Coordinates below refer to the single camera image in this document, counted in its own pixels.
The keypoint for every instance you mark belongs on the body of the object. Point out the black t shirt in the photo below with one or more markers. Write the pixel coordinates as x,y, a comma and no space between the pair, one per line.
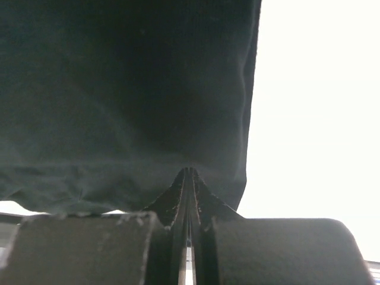
104,102

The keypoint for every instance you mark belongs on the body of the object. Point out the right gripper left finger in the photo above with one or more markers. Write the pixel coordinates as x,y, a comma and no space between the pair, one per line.
145,247

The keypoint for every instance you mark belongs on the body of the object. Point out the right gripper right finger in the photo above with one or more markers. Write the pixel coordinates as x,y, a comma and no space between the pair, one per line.
230,249

